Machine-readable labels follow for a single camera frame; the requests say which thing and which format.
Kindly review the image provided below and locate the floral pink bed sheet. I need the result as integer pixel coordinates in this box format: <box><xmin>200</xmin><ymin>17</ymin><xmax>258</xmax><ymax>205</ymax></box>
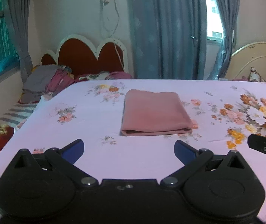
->
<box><xmin>0</xmin><ymin>79</ymin><xmax>266</xmax><ymax>224</ymax></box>

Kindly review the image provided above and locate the cream round headboard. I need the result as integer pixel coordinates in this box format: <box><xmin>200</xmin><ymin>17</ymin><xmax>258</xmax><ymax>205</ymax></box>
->
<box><xmin>231</xmin><ymin>42</ymin><xmax>266</xmax><ymax>84</ymax></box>

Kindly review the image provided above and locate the grey striped cloth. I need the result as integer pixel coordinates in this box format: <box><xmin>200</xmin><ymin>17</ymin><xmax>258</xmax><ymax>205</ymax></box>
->
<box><xmin>0</xmin><ymin>103</ymin><xmax>39</xmax><ymax>128</ymax></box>

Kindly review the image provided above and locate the tied blue curtain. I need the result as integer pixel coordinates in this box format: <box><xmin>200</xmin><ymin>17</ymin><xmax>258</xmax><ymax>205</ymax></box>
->
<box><xmin>207</xmin><ymin>0</ymin><xmax>242</xmax><ymax>80</ymax></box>

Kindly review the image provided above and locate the white hanging cable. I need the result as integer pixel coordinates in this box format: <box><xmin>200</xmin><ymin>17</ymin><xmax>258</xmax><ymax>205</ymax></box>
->
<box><xmin>100</xmin><ymin>0</ymin><xmax>126</xmax><ymax>71</ymax></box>

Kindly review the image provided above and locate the red heart-shaped headboard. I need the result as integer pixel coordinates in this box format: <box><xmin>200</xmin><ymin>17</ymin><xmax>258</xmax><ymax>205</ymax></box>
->
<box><xmin>41</xmin><ymin>35</ymin><xmax>129</xmax><ymax>80</ymax></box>

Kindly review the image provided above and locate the bright window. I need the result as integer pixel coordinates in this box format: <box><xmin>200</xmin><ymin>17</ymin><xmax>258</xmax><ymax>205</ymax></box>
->
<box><xmin>204</xmin><ymin>0</ymin><xmax>225</xmax><ymax>45</ymax></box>

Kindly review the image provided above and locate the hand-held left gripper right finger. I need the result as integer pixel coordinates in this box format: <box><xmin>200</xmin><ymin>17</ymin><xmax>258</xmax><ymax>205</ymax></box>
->
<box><xmin>160</xmin><ymin>140</ymin><xmax>247</xmax><ymax>188</ymax></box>

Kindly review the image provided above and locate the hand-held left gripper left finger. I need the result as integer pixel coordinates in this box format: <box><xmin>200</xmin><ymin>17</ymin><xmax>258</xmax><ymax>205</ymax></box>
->
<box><xmin>12</xmin><ymin>139</ymin><xmax>98</xmax><ymax>188</ymax></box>

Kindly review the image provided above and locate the white dark-bordered cushion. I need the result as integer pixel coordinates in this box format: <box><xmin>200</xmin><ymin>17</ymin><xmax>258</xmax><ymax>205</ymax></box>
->
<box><xmin>249</xmin><ymin>66</ymin><xmax>266</xmax><ymax>83</ymax></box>

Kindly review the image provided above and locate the pile of grey pink clothes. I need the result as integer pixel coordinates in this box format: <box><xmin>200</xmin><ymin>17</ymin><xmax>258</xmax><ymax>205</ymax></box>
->
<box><xmin>19</xmin><ymin>65</ymin><xmax>75</xmax><ymax>104</ymax></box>

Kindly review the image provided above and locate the grey side curtain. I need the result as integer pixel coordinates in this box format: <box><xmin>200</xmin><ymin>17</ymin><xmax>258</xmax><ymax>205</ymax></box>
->
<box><xmin>2</xmin><ymin>0</ymin><xmax>34</xmax><ymax>83</ymax></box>

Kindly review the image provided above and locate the wide blue curtain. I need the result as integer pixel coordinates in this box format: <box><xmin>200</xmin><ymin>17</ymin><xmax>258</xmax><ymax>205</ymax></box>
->
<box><xmin>127</xmin><ymin>0</ymin><xmax>208</xmax><ymax>80</ymax></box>

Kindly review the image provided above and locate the pink long-sleeve sweater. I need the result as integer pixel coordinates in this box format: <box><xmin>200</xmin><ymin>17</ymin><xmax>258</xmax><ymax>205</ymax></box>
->
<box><xmin>120</xmin><ymin>89</ymin><xmax>193</xmax><ymax>137</ymax></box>

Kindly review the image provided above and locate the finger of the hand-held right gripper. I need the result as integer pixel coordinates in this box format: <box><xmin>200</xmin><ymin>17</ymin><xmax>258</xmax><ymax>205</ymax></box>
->
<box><xmin>248</xmin><ymin>133</ymin><xmax>266</xmax><ymax>173</ymax></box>

